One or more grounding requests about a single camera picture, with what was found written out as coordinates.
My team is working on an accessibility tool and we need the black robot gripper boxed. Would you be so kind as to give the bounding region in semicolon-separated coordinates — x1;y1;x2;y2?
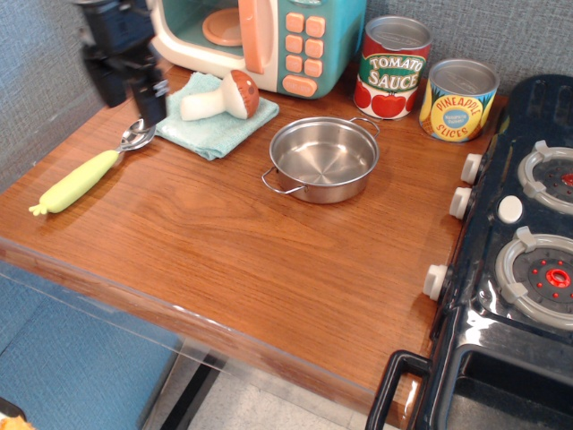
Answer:
75;1;169;130

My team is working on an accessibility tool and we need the plush mushroom brown cap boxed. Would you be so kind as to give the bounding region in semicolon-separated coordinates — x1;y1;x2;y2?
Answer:
179;69;261;123

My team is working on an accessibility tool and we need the small metal pot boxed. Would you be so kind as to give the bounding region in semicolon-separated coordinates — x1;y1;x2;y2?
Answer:
261;116;380;204

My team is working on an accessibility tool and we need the light blue folded cloth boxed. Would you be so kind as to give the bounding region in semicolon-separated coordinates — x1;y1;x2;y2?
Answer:
156;73;279;160

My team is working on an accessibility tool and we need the orange microwave turntable plate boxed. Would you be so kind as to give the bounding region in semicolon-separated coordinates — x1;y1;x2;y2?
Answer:
202;8;242;47

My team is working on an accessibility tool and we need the teal toy microwave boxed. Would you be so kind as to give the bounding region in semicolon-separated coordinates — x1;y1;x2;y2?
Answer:
148;0;366;99

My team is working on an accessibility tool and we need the tomato sauce can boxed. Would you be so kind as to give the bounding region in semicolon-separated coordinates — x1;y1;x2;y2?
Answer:
354;15;432;119

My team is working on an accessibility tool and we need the pineapple slices can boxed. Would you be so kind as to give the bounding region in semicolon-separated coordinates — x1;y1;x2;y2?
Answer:
419;58;500;142

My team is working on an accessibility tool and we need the white stove knob middle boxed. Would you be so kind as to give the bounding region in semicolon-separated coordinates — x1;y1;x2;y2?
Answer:
449;187;472;219

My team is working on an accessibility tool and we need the white stove knob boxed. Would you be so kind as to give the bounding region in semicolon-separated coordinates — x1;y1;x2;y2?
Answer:
460;153;483;185
423;264;449;301
449;187;472;219

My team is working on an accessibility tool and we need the white stove knob upper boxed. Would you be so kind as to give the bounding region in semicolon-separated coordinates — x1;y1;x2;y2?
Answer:
460;153;483;185

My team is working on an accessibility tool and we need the white stove knob lower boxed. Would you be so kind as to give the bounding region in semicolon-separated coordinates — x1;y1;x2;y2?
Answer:
423;264;449;301

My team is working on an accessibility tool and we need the black toy stove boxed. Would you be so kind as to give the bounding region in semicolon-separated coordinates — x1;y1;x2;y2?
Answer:
367;74;572;429

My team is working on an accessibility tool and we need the spoon with green handle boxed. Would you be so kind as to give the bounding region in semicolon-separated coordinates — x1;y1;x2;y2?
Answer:
29;118;156;216

